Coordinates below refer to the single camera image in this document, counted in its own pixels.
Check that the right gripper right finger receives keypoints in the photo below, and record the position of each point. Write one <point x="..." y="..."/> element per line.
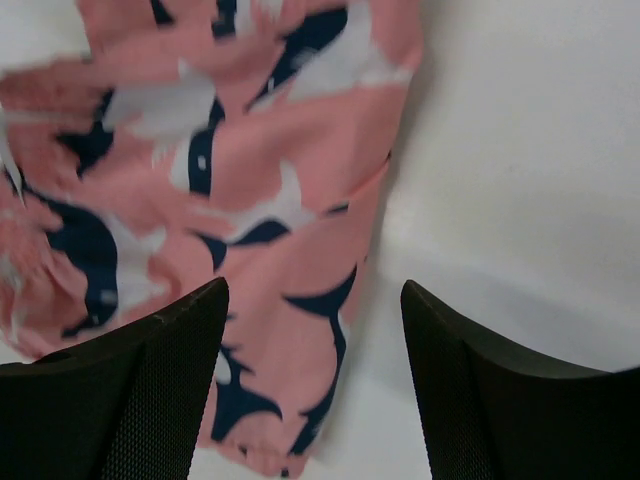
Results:
<point x="491" y="408"/>

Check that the pink shark print shorts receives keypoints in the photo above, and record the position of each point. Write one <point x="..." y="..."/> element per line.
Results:
<point x="241" y="139"/>

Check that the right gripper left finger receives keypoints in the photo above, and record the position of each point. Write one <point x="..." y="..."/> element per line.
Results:
<point x="125" y="405"/>

